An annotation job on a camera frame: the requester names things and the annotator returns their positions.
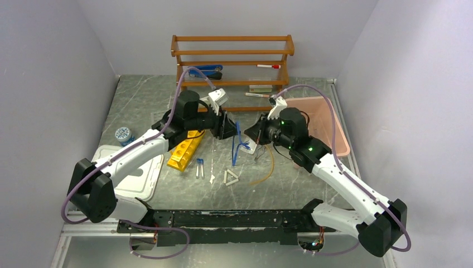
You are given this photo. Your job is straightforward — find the clear plastic bag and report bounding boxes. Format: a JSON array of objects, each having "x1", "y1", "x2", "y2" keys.
[{"x1": 242, "y1": 138, "x2": 257, "y2": 155}]

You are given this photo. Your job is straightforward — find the metal crucible tongs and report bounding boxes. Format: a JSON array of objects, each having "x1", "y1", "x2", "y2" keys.
[{"x1": 254, "y1": 145, "x2": 268, "y2": 162}]

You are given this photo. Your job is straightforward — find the blue black clamp tool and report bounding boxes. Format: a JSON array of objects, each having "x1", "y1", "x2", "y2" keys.
[{"x1": 188, "y1": 64, "x2": 223, "y2": 80}]

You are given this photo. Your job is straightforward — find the tan rubber tube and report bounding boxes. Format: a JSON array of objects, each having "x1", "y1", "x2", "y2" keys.
[{"x1": 248, "y1": 145, "x2": 275, "y2": 186}]

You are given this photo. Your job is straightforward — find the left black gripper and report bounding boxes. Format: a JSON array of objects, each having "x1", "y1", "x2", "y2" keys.
[{"x1": 186, "y1": 101, "x2": 240, "y2": 140}]

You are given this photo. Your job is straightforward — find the white clay triangle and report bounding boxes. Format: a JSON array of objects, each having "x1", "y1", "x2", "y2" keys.
[{"x1": 224, "y1": 169, "x2": 239, "y2": 186}]

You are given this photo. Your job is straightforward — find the white stapler on block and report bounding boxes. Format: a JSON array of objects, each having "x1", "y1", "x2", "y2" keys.
[{"x1": 199, "y1": 96, "x2": 211, "y2": 109}]

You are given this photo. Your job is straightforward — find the yellow test tube rack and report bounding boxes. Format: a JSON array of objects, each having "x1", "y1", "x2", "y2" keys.
[{"x1": 167, "y1": 130, "x2": 205, "y2": 172}]

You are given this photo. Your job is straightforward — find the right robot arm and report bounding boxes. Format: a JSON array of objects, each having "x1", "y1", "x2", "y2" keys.
[{"x1": 244, "y1": 108, "x2": 407, "y2": 257}]

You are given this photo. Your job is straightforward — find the white plastic lid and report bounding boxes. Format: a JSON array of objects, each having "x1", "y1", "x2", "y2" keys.
[{"x1": 101, "y1": 144, "x2": 164, "y2": 202}]

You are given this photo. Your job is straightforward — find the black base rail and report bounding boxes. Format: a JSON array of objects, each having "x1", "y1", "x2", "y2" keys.
[{"x1": 117, "y1": 209, "x2": 337, "y2": 247}]

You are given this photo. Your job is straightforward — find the blue white tape roll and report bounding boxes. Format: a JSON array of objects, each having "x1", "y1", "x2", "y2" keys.
[{"x1": 115, "y1": 127, "x2": 136, "y2": 147}]

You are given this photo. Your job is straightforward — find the white green box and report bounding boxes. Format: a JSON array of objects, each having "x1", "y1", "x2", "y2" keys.
[{"x1": 249, "y1": 85, "x2": 273, "y2": 93}]

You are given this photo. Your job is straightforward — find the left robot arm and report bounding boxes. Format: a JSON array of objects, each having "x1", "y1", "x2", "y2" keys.
[{"x1": 66, "y1": 89, "x2": 237, "y2": 232}]

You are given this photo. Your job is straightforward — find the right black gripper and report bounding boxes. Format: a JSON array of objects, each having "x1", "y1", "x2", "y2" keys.
[{"x1": 245, "y1": 112, "x2": 294, "y2": 150}]

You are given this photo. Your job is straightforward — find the orange white pen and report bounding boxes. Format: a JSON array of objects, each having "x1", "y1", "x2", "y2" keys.
[{"x1": 245, "y1": 92, "x2": 270, "y2": 98}]

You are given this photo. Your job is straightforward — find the wooden shelf rack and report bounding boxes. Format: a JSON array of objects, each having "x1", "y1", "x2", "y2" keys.
[{"x1": 170, "y1": 35, "x2": 295, "y2": 92}]

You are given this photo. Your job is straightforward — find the red white marker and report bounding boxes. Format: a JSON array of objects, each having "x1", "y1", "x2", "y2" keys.
[{"x1": 256, "y1": 64, "x2": 281, "y2": 69}]

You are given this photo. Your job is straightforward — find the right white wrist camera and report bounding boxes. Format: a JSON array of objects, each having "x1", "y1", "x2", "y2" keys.
[{"x1": 267, "y1": 96, "x2": 287, "y2": 119}]

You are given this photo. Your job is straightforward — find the clear well plate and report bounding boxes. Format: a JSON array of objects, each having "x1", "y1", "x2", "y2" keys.
[{"x1": 150, "y1": 111, "x2": 166, "y2": 126}]

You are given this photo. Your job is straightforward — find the blue capped test tubes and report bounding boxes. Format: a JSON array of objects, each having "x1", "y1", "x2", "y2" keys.
[{"x1": 196, "y1": 158, "x2": 205, "y2": 179}]

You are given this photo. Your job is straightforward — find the blue safety goggles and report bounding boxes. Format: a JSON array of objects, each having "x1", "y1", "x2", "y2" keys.
[{"x1": 231, "y1": 121, "x2": 250, "y2": 166}]

